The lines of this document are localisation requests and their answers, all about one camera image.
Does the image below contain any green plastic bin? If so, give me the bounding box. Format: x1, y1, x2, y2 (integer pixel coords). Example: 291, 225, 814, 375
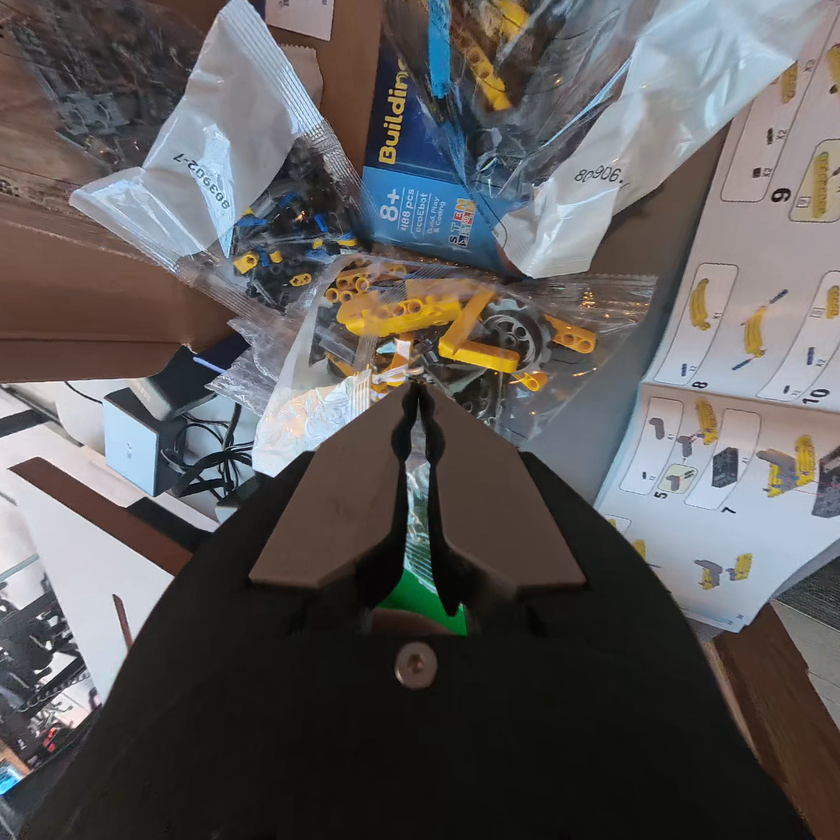
377, 564, 470, 637

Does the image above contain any white paper slip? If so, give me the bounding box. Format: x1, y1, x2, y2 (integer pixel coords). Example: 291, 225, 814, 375
266, 0, 336, 42

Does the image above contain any large clear printed bag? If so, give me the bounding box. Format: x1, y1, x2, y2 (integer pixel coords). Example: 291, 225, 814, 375
0, 0, 206, 193

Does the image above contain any open instruction booklet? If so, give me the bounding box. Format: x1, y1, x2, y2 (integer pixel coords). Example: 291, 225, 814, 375
594, 58, 840, 634

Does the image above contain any wooden post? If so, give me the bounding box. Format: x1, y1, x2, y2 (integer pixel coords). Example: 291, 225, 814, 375
712, 600, 840, 840

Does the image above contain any clear bag of yellow beams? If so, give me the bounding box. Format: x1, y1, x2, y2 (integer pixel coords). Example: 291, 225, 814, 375
228, 255, 658, 476

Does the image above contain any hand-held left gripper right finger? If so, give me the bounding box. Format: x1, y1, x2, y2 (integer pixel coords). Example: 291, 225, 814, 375
417, 386, 588, 616

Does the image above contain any white label small parts bag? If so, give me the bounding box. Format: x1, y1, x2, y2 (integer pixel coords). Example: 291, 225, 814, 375
67, 0, 363, 311

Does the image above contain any blue cardboard kit box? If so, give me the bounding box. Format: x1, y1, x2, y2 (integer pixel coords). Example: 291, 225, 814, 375
0, 0, 546, 385

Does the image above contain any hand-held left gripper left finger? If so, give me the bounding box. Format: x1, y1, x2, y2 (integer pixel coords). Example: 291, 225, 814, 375
247, 385, 418, 608

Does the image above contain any large white label parts bag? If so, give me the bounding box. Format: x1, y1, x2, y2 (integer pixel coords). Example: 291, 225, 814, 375
381, 0, 816, 281

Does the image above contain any black box device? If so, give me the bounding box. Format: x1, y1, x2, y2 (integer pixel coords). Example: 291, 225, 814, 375
147, 346, 227, 421

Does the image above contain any grey power adapter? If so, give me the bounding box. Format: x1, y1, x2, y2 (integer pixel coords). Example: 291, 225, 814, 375
101, 387, 217, 497

